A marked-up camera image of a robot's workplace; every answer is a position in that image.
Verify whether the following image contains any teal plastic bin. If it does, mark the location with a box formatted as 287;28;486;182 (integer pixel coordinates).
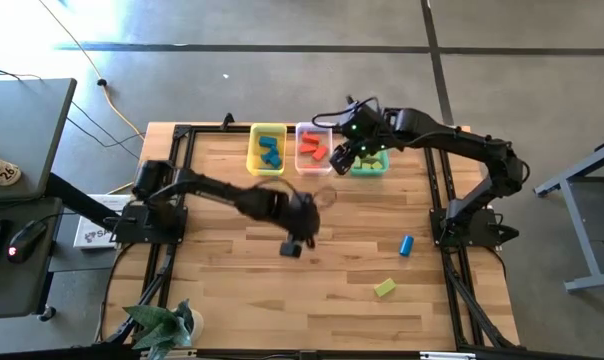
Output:
349;147;390;177

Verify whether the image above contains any clear plastic bin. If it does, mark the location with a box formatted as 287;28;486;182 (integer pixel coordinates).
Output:
294;121;334;177

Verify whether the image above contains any yellow plastic bin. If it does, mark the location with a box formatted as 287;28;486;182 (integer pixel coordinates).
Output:
245;122;288;178

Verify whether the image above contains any green rectangular block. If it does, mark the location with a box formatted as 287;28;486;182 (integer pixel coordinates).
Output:
373;277;398;299

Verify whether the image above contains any white plant pot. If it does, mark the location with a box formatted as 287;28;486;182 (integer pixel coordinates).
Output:
189;308;206;340

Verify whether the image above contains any green potted plant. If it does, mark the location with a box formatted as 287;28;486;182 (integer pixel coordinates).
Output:
123;298;196;360

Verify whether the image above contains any silver aluminium bar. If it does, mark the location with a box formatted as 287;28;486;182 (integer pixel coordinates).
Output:
140;348;198;359
419;351;477;360

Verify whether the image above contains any white printed box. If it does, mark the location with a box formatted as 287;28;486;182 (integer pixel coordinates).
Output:
73;193;133;250

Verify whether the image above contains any black diagonal beam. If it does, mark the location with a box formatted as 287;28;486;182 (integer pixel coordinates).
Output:
45;172;116;229

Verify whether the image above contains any grey metal table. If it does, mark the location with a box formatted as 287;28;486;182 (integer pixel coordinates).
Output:
533;137;604;294

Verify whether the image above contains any black computer mouse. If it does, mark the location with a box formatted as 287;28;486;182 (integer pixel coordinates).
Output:
6;219;48;265

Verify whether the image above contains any grey desk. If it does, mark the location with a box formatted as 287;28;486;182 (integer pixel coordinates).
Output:
0;77;78;202

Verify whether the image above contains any dark desk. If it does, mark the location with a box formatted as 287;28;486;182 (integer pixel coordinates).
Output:
0;196;63;321

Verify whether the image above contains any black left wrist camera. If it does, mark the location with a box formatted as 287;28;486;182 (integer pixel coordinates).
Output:
279;240;303;260

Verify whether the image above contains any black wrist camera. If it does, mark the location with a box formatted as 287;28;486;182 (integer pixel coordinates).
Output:
329;143;357;176
279;240;303;260

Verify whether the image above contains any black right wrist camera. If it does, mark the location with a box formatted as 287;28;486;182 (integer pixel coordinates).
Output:
329;143;357;176

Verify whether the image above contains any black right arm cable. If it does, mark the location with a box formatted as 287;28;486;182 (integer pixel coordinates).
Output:
310;95;383;130

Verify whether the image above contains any black aluminium table frame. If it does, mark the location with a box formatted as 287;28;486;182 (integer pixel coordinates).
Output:
99;122;521;359

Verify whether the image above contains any black floor cable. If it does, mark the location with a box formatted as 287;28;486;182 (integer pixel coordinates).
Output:
0;63;146;149
65;116;141;160

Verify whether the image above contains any yellow floor cable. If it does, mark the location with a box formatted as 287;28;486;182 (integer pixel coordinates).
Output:
35;0;147;140

